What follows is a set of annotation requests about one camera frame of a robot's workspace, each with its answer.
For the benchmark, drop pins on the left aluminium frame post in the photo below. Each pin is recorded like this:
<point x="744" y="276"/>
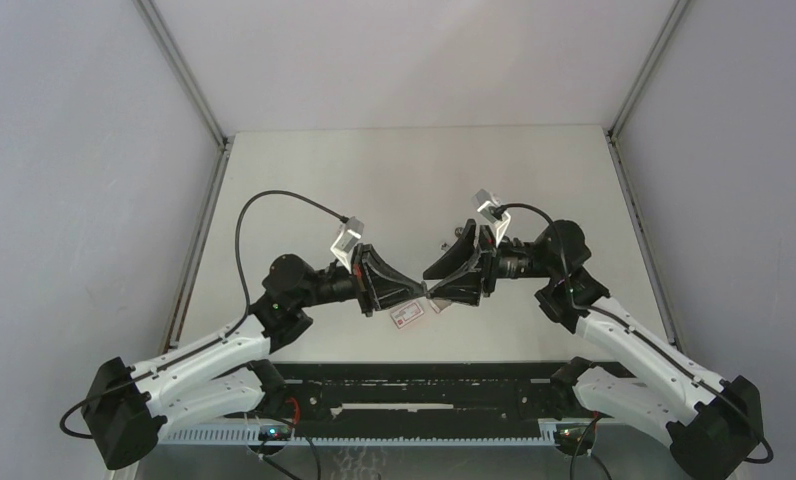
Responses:
<point x="152" y="16"/>

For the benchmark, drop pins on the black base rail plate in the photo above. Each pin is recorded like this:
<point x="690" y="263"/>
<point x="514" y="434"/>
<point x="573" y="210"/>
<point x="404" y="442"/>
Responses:
<point x="427" y="401"/>

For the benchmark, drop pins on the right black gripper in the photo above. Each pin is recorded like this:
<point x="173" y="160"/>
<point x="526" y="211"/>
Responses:
<point x="466" y="287"/>

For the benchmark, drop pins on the right aluminium frame post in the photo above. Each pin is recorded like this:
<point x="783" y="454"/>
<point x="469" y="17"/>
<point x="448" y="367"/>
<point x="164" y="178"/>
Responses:
<point x="648" y="68"/>

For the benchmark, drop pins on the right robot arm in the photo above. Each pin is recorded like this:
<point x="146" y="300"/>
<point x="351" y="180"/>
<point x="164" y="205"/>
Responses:
<point x="710" y="425"/>

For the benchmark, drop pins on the aluminium frame post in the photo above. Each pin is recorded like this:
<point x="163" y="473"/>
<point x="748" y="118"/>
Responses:
<point x="648" y="68"/>
<point x="152" y="16"/>

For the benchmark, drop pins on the red white staple box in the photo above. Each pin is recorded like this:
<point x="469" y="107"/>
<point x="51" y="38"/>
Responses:
<point x="405" y="314"/>

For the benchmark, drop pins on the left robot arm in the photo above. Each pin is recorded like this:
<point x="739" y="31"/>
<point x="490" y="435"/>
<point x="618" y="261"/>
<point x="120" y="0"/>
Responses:
<point x="129" y="408"/>

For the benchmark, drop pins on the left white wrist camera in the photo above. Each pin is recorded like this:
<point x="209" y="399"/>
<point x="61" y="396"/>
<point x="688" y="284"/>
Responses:
<point x="349" y="235"/>

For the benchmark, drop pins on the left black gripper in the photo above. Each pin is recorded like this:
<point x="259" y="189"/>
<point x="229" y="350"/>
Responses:
<point x="388" y="286"/>

